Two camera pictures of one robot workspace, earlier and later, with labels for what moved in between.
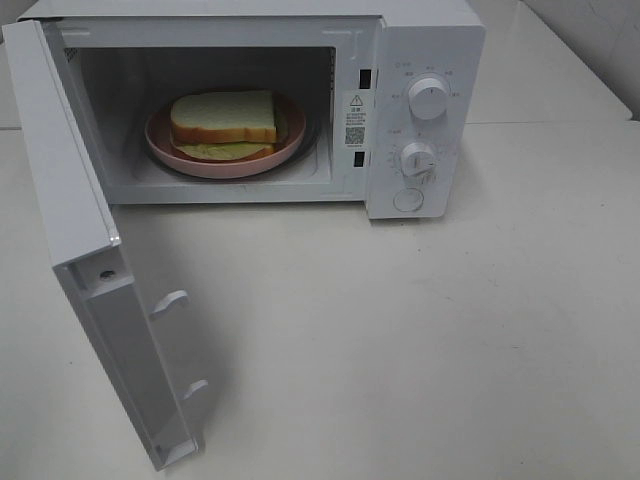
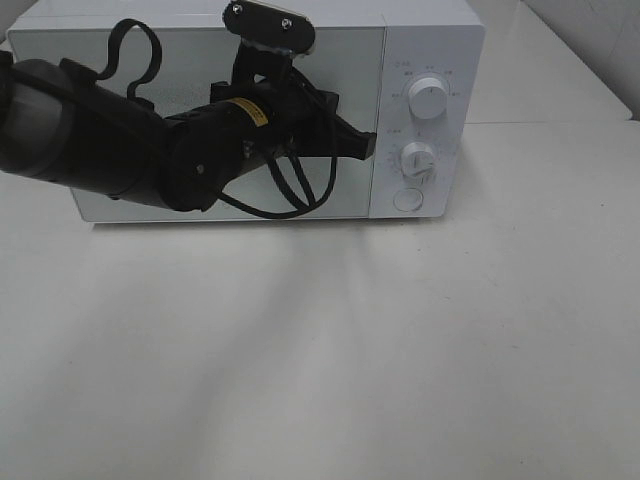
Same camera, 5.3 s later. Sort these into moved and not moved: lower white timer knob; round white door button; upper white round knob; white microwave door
Moved: white microwave door
Not moved: lower white timer knob; round white door button; upper white round knob
